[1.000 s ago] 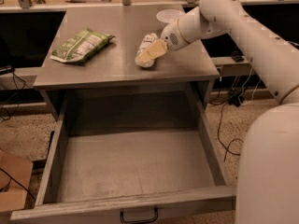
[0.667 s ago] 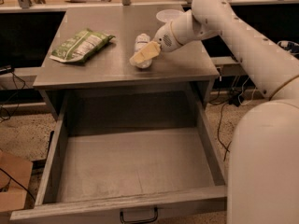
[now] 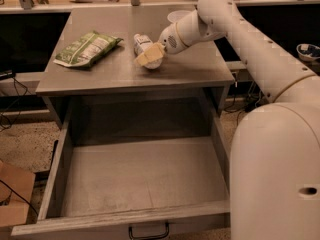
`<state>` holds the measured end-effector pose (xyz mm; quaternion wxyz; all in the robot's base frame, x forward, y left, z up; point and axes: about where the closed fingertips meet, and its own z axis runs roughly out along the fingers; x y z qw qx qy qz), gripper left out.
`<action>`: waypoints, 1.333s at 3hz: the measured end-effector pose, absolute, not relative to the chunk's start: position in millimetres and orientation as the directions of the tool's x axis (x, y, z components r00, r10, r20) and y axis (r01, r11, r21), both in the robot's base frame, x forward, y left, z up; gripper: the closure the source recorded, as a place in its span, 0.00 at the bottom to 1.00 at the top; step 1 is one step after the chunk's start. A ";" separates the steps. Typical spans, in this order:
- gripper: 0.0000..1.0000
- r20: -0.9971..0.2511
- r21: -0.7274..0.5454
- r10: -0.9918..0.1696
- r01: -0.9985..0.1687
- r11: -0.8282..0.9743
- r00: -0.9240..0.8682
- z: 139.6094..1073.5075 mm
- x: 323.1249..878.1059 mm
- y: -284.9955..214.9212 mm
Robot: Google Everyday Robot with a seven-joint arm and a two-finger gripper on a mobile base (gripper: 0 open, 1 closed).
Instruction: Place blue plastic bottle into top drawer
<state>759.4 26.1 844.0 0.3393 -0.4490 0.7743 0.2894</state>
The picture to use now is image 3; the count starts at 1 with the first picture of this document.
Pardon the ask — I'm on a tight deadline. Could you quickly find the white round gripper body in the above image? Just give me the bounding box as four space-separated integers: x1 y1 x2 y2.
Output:
159 23 187 54

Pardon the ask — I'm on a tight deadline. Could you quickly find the black metal drawer handle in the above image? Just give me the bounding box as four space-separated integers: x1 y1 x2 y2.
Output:
128 222 170 240

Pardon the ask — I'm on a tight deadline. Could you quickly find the white ceramic bowl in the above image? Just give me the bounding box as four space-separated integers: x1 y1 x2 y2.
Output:
167 10 189 23

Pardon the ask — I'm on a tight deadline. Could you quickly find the blue patterned bowl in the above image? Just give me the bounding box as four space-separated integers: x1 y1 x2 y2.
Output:
296 44 320 62

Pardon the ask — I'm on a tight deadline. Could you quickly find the brown cardboard box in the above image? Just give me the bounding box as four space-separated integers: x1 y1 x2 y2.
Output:
0 161 35 229

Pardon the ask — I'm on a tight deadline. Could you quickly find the green snack bag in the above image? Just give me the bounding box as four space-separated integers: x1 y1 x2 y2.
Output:
53 31 122 68

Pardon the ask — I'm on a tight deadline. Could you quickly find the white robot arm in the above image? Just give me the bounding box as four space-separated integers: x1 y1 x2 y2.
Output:
135 0 320 240

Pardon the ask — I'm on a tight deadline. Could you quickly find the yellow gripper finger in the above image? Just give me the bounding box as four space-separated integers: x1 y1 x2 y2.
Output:
135 42 165 67

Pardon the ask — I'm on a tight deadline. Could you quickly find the open grey top drawer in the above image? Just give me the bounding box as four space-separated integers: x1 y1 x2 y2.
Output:
12 98 229 240

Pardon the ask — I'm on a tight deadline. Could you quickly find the clear plastic bottle white label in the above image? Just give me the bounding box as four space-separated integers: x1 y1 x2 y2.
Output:
134 34 164 69

